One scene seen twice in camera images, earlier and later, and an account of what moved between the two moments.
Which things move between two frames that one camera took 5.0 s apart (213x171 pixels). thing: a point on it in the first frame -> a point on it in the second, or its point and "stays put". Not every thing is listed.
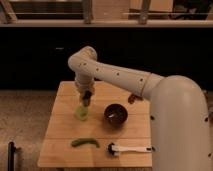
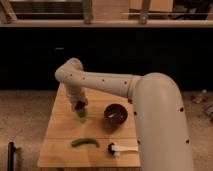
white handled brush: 114,150 stays put
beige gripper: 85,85 -> 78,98
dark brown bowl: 115,114 stays put
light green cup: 82,113 stays put
